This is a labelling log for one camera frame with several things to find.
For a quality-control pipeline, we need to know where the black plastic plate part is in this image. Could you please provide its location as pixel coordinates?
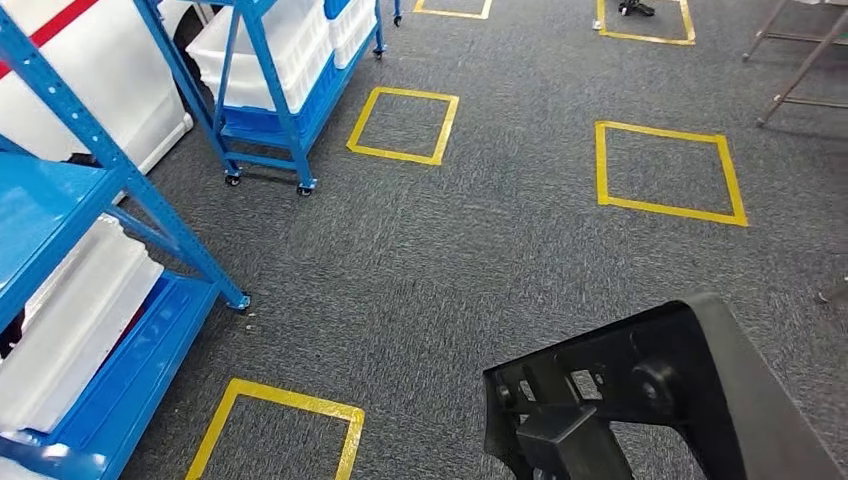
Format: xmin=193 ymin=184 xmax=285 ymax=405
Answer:
xmin=482 ymin=293 xmax=848 ymax=480

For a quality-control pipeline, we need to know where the blue wheeled shelf rack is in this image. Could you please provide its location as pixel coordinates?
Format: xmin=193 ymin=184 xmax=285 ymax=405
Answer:
xmin=132 ymin=0 xmax=404 ymax=198

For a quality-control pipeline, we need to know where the large blue metal shelf rack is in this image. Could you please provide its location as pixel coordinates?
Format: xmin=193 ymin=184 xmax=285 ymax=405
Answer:
xmin=0 ymin=0 xmax=252 ymax=480

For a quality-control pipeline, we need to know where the yellow floor tape square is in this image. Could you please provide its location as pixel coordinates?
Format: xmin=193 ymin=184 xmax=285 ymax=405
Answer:
xmin=185 ymin=377 xmax=366 ymax=480

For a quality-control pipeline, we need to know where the white plastic bin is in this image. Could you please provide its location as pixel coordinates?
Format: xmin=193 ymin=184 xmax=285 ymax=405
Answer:
xmin=327 ymin=0 xmax=379 ymax=70
xmin=186 ymin=0 xmax=335 ymax=115
xmin=26 ymin=215 xmax=148 ymax=326
xmin=0 ymin=254 xmax=165 ymax=435

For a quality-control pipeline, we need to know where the white car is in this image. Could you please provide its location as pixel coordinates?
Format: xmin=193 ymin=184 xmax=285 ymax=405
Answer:
xmin=0 ymin=0 xmax=195 ymax=177

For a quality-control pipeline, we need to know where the red barrier belt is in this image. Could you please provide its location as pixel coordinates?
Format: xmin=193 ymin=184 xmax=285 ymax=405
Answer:
xmin=0 ymin=0 xmax=101 ymax=81

